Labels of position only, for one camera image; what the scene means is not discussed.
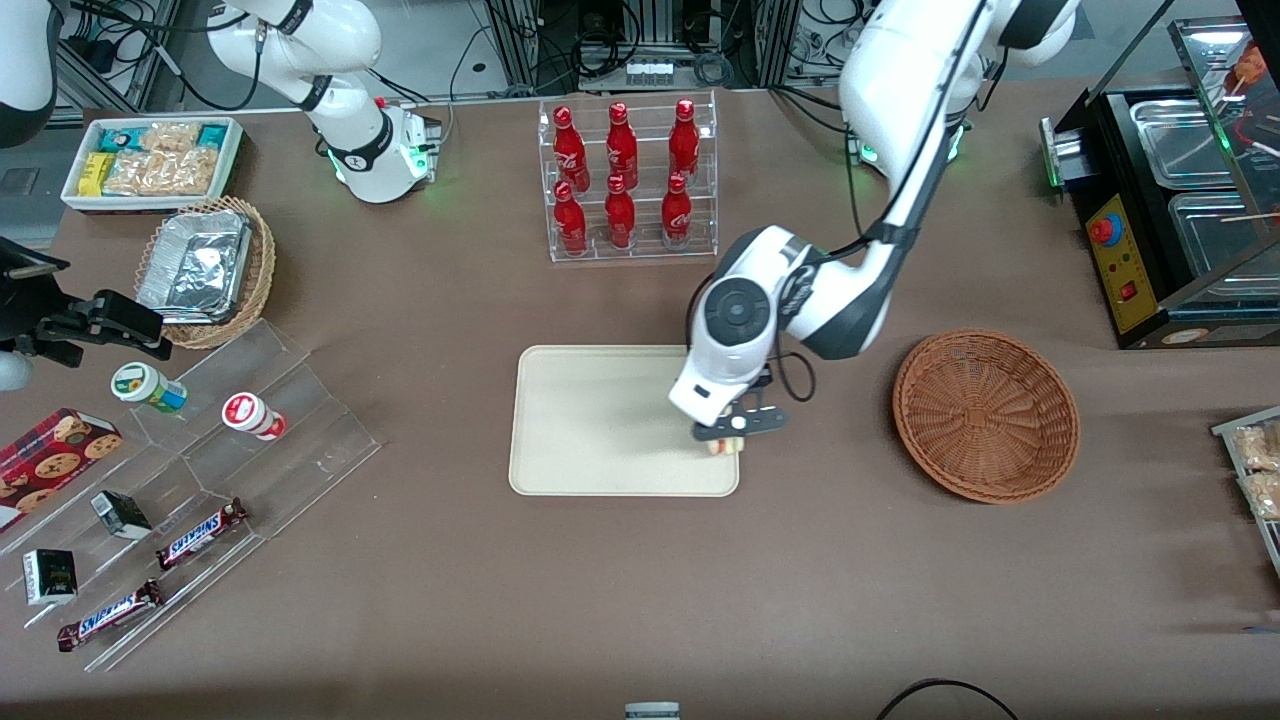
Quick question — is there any brown wicker basket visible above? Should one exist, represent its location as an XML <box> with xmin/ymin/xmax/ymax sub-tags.
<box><xmin>892</xmin><ymin>329</ymin><xmax>1082</xmax><ymax>505</ymax></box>

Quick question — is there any grey snack tray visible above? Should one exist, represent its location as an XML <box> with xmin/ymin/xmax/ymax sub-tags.
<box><xmin>1212</xmin><ymin>405</ymin><xmax>1280</xmax><ymax>581</ymax></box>

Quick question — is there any red cola bottle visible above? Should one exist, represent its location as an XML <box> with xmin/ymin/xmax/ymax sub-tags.
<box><xmin>604</xmin><ymin>175</ymin><xmax>636</xmax><ymax>251</ymax></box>
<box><xmin>669</xmin><ymin>98</ymin><xmax>700</xmax><ymax>181</ymax></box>
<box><xmin>553</xmin><ymin>180</ymin><xmax>588</xmax><ymax>256</ymax></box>
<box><xmin>606</xmin><ymin>102</ymin><xmax>639</xmax><ymax>189</ymax></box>
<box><xmin>661</xmin><ymin>172</ymin><xmax>693</xmax><ymax>249</ymax></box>
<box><xmin>553</xmin><ymin>106</ymin><xmax>589</xmax><ymax>191</ymax></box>

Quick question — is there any green lid yogurt cup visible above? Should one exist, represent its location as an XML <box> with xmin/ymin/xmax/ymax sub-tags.
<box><xmin>110</xmin><ymin>362</ymin><xmax>188</xmax><ymax>415</ymax></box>

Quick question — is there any clear acrylic stepped stand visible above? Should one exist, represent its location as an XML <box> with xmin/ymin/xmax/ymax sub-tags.
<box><xmin>0</xmin><ymin>318</ymin><xmax>383</xmax><ymax>673</ymax></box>

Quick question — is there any clear fried snack bag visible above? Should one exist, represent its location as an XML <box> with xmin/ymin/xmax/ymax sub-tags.
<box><xmin>1232</xmin><ymin>424</ymin><xmax>1280</xmax><ymax>471</ymax></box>
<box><xmin>1240</xmin><ymin>470</ymin><xmax>1280</xmax><ymax>521</ymax></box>

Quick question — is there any red lid yogurt cup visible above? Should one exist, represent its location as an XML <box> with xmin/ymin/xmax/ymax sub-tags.
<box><xmin>221</xmin><ymin>392</ymin><xmax>288</xmax><ymax>442</ymax></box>

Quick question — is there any beige plastic tray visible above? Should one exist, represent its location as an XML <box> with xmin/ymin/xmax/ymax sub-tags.
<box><xmin>508</xmin><ymin>344</ymin><xmax>741</xmax><ymax>498</ymax></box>

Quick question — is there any snickers chocolate bar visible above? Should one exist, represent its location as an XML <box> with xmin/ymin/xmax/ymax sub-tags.
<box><xmin>155</xmin><ymin>497</ymin><xmax>249</xmax><ymax>571</ymax></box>
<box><xmin>57</xmin><ymin>578</ymin><xmax>164</xmax><ymax>653</ymax></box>

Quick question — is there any black cable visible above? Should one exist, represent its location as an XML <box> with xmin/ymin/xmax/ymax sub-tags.
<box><xmin>878</xmin><ymin>678</ymin><xmax>1021</xmax><ymax>720</ymax></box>

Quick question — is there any white snack bin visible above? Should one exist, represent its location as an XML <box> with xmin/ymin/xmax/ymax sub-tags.
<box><xmin>60</xmin><ymin>116</ymin><xmax>246</xmax><ymax>214</ymax></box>

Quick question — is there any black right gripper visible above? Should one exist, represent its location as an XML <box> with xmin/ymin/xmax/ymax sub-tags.
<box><xmin>14</xmin><ymin>289</ymin><xmax>174</xmax><ymax>367</ymax></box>

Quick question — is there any light wicker basket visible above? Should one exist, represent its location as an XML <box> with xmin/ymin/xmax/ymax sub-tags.
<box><xmin>135</xmin><ymin>196</ymin><xmax>277</xmax><ymax>350</ymax></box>

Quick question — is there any aluminium foil tray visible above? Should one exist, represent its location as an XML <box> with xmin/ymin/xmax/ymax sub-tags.
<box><xmin>137</xmin><ymin>210</ymin><xmax>253</xmax><ymax>326</ymax></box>

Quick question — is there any clear acrylic bottle rack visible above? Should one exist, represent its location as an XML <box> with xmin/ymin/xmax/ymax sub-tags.
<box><xmin>538</xmin><ymin>90</ymin><xmax>719</xmax><ymax>264</ymax></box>

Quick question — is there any red tartan cookie box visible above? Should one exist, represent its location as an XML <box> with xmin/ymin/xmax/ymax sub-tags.
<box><xmin>0</xmin><ymin>407</ymin><xmax>124</xmax><ymax>533</ymax></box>

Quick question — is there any black hot food display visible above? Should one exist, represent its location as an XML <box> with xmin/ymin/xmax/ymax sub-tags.
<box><xmin>1040</xmin><ymin>15</ymin><xmax>1280</xmax><ymax>351</ymax></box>

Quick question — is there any clear cracker bag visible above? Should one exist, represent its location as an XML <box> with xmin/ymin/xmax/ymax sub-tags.
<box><xmin>160</xmin><ymin>148</ymin><xmax>219</xmax><ymax>194</ymax></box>
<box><xmin>140</xmin><ymin>122</ymin><xmax>202</xmax><ymax>154</ymax></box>
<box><xmin>103</xmin><ymin>150</ymin><xmax>167</xmax><ymax>196</ymax></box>

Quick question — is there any small black carton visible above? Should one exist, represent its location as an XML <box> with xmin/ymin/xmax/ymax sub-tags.
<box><xmin>90</xmin><ymin>490</ymin><xmax>153</xmax><ymax>541</ymax></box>
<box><xmin>22</xmin><ymin>548</ymin><xmax>79</xmax><ymax>607</ymax></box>

